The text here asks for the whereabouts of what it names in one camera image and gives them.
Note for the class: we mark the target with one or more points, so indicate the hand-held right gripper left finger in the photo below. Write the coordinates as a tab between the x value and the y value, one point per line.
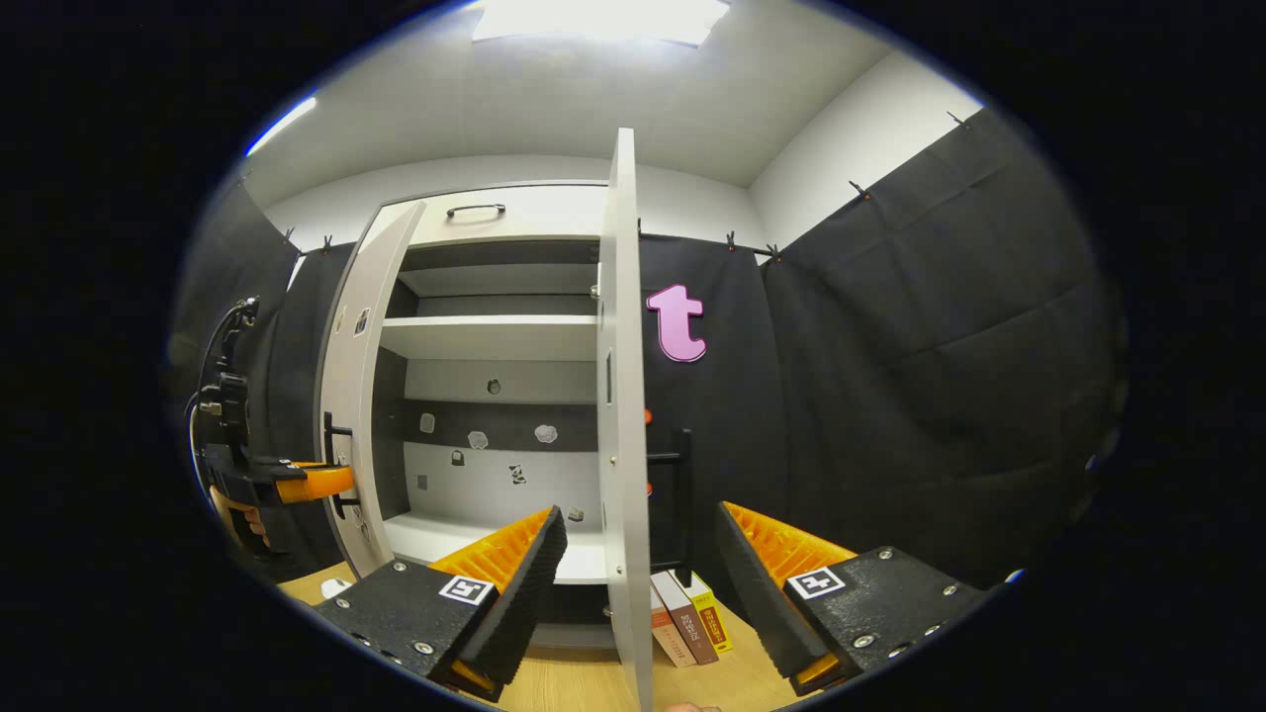
524	583

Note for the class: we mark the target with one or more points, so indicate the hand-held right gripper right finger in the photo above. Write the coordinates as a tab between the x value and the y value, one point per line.
762	593

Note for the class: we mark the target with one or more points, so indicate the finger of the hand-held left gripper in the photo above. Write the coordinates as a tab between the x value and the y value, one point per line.
316	483

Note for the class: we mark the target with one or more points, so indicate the beige cabinet door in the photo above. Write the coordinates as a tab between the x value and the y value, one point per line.
623	396
356	396

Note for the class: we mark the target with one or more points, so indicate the beige double-door shoe cabinet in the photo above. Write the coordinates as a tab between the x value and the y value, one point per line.
495	336

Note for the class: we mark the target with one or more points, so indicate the salmon spine book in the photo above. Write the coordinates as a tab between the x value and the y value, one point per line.
670	633

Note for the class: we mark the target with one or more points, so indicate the small white round object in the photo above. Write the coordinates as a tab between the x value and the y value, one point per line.
334	587

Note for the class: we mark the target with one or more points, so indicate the black backdrop cloth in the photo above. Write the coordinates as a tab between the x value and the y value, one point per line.
890	396

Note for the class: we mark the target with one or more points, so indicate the ceiling strip light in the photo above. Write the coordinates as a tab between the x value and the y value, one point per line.
281	126

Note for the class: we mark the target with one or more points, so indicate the ceiling light panel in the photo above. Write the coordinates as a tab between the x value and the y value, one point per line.
603	20

